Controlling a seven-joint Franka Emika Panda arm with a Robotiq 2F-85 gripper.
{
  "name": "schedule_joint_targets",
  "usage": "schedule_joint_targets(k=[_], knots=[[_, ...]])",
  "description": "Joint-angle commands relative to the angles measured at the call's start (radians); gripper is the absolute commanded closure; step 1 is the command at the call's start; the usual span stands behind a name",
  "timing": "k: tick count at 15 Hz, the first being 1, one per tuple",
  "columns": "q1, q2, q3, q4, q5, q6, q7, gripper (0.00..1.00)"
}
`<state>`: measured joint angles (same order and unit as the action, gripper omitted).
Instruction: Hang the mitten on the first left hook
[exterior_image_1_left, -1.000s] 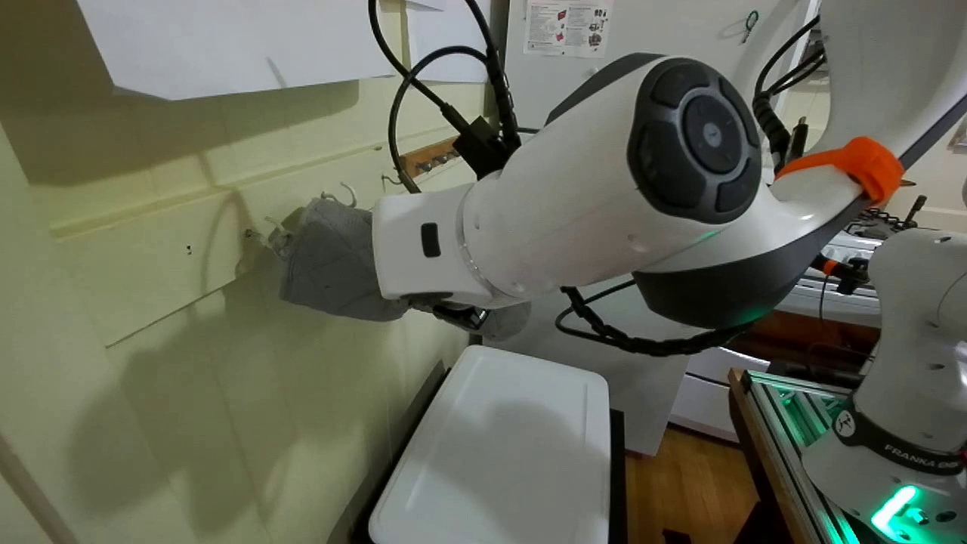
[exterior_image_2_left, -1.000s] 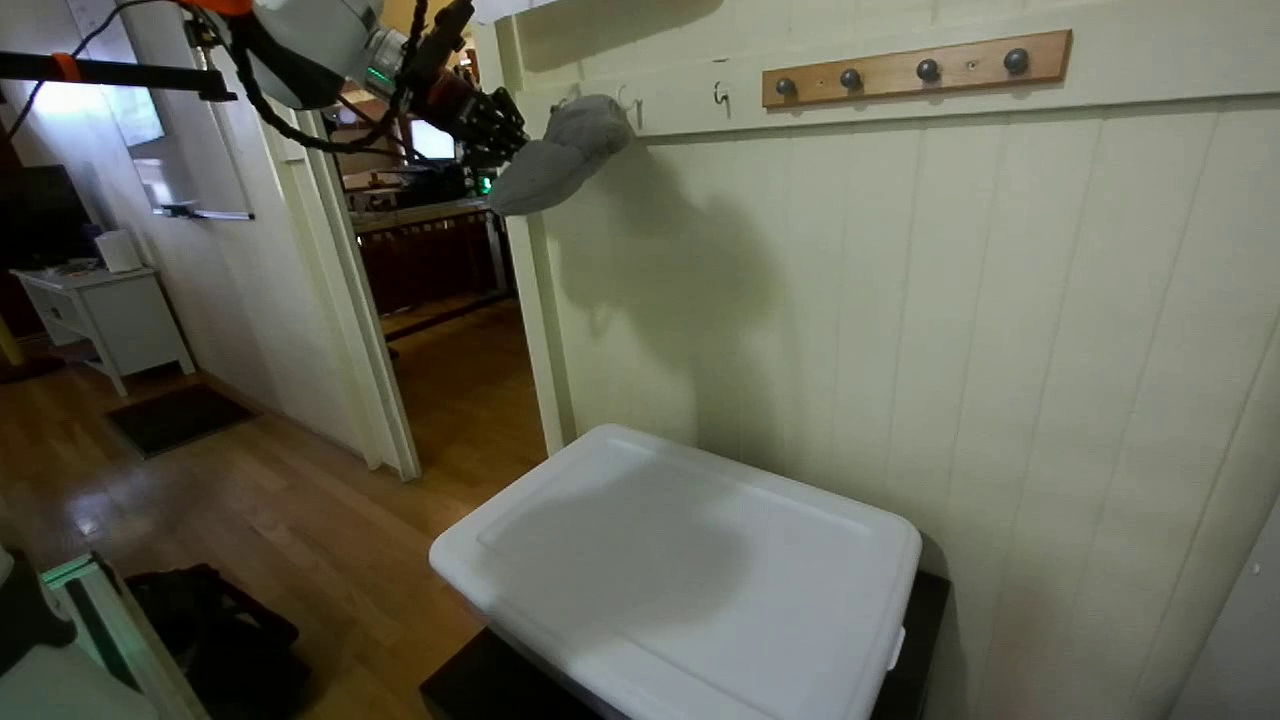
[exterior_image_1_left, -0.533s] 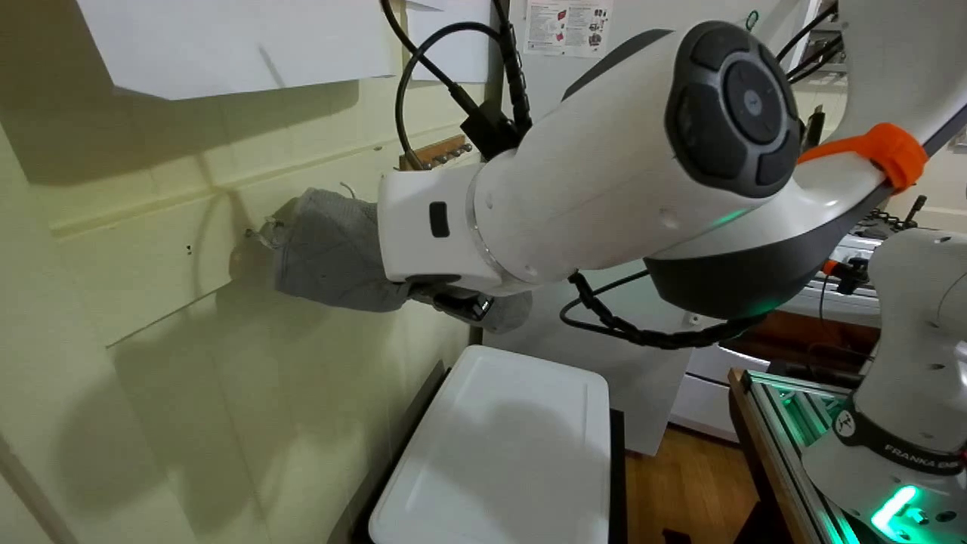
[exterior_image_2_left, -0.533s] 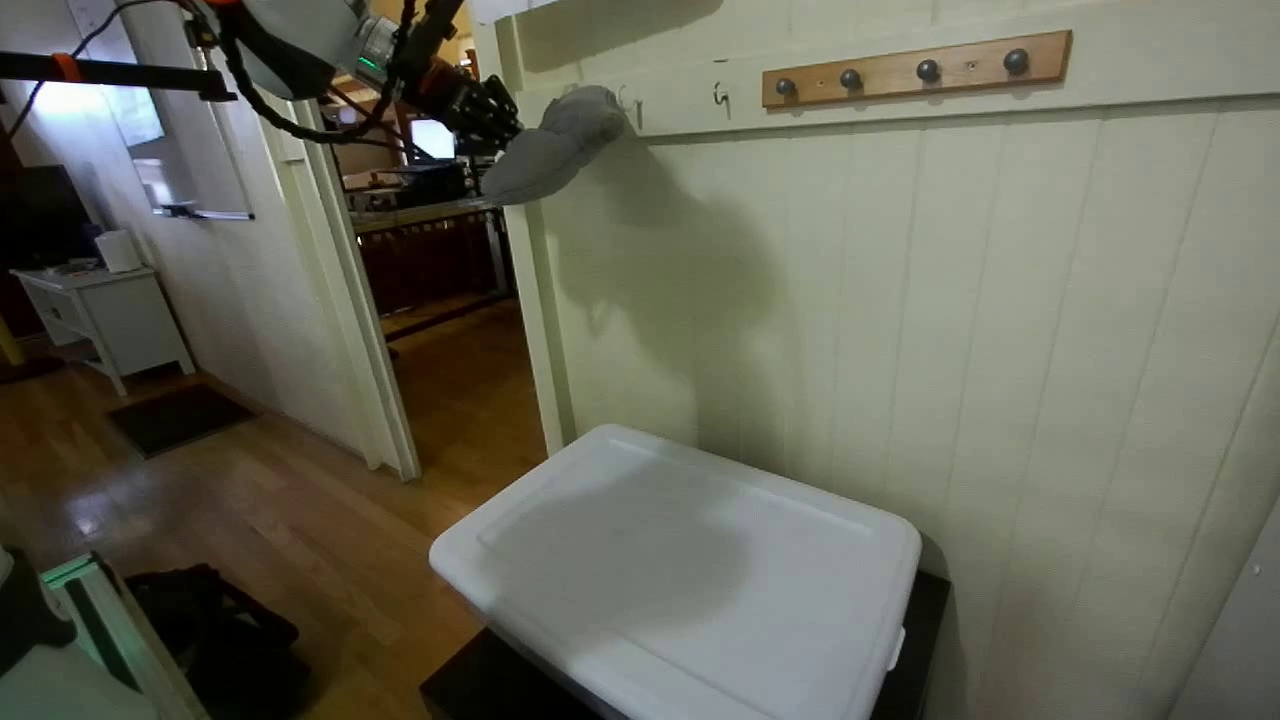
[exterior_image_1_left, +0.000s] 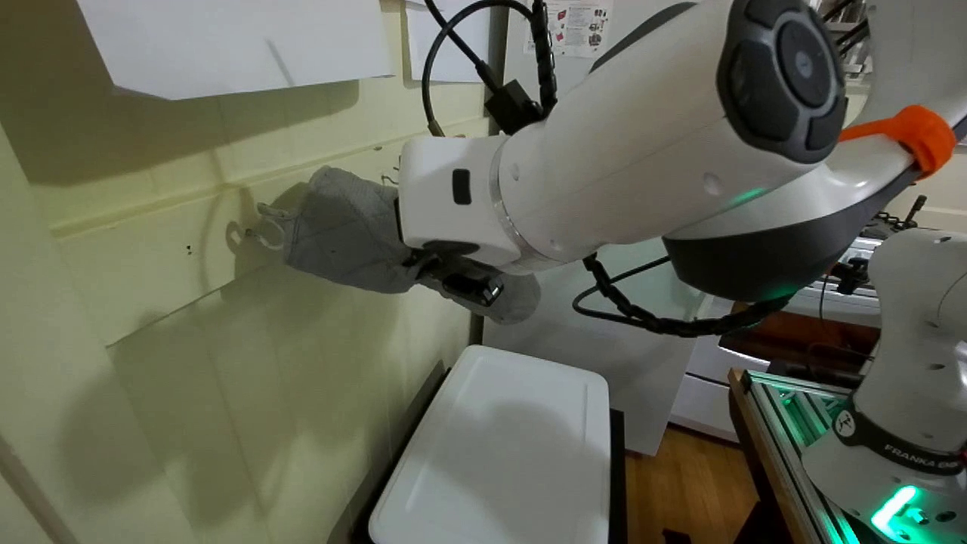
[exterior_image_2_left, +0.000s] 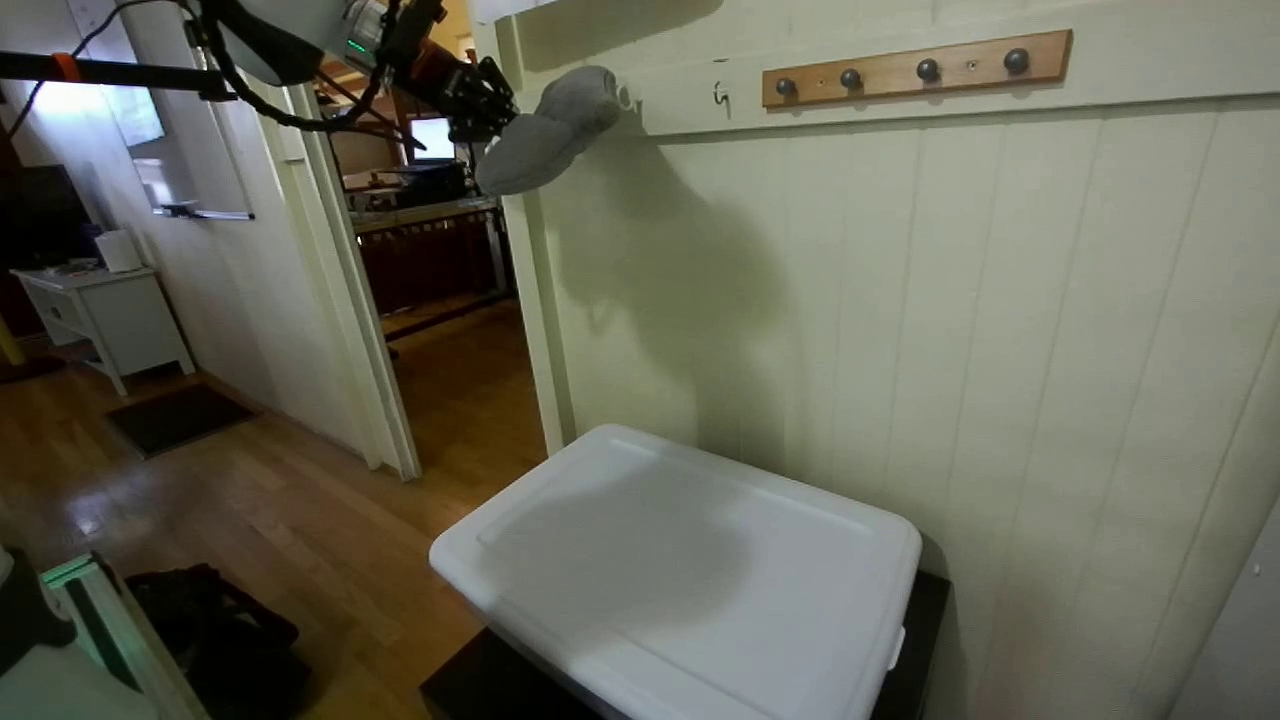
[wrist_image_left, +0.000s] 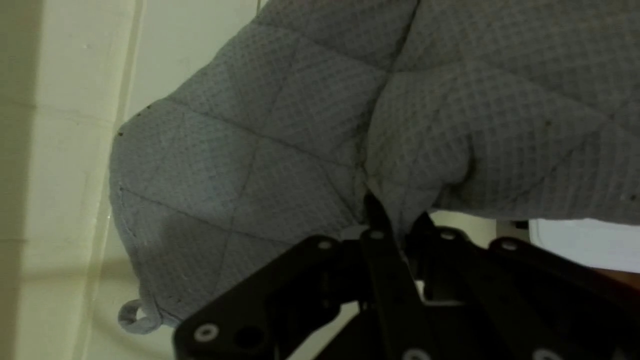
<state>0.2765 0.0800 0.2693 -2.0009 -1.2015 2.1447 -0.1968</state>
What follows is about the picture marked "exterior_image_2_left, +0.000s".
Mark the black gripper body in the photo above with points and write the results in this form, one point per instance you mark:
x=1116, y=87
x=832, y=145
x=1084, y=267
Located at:
x=470, y=95

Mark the grey quilted oven mitten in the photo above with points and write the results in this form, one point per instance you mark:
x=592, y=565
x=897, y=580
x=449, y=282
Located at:
x=553, y=134

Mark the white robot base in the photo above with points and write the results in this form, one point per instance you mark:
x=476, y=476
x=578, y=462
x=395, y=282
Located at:
x=72, y=645

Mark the white small side table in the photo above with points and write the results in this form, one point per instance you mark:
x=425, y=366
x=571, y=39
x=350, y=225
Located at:
x=111, y=322

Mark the dark floor mat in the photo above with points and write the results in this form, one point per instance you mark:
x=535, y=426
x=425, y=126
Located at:
x=179, y=416

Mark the white plastic storage bin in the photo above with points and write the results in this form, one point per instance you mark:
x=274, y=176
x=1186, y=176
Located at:
x=688, y=584

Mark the wooden peg rack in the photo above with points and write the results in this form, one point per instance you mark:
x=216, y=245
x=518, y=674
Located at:
x=973, y=66

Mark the black bag on floor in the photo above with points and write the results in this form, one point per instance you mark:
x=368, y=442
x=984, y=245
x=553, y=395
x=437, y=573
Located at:
x=234, y=648

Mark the black camera tripod arm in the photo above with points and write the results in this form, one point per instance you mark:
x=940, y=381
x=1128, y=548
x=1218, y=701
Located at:
x=63, y=66

